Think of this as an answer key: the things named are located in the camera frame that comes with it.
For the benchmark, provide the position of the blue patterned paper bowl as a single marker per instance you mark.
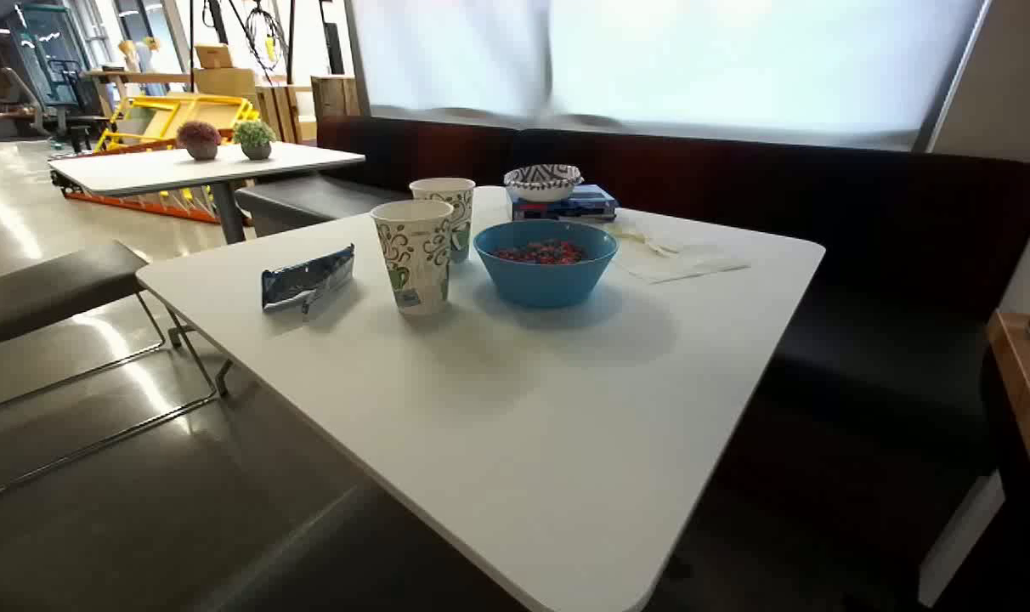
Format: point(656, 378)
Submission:
point(543, 190)

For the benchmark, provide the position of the yellow frame structure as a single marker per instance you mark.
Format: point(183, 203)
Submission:
point(173, 117)

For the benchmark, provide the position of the patterned paper cup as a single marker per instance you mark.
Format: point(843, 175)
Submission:
point(459, 215)
point(413, 256)

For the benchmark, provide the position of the grey chair with metal legs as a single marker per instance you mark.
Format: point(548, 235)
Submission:
point(47, 292)

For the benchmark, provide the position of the blue plastic bowl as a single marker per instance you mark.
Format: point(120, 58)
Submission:
point(544, 283)

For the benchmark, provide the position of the colourful beads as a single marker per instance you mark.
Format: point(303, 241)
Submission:
point(543, 253)

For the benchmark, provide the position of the black bench seat cushion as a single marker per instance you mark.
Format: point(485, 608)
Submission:
point(309, 200)
point(873, 396)

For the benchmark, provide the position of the white side table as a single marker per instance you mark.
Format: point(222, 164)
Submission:
point(183, 173)

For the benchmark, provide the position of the wooden shelf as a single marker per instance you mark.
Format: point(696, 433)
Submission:
point(1028, 411)

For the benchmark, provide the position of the green plant pot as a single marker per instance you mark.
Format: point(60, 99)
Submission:
point(251, 142)

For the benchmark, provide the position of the white window blind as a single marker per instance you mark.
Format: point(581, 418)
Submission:
point(671, 57)

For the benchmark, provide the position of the blue silver snack wrapper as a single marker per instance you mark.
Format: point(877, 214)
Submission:
point(306, 277)

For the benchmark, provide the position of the blue cookie package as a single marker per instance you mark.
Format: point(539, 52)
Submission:
point(589, 206)

